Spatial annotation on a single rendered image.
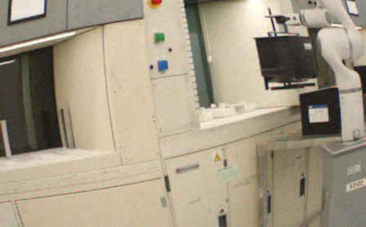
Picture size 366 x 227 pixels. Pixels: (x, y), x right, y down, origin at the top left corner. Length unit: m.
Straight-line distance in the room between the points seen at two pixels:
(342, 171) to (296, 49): 0.74
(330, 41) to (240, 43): 1.09
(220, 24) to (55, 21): 1.24
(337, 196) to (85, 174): 0.90
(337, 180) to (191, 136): 0.73
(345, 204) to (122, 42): 1.04
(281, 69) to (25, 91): 1.06
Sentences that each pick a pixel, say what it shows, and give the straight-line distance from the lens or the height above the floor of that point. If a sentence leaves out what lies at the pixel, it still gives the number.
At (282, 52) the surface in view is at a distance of 2.49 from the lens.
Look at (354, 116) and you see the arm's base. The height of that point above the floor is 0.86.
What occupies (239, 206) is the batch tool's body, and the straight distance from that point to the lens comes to 2.57.
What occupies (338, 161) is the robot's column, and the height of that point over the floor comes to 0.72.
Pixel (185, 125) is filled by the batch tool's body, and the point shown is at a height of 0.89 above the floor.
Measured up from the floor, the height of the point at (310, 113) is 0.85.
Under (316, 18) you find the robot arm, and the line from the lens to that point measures 2.42.
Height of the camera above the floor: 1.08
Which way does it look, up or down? 3 degrees down
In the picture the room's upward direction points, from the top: 8 degrees counter-clockwise
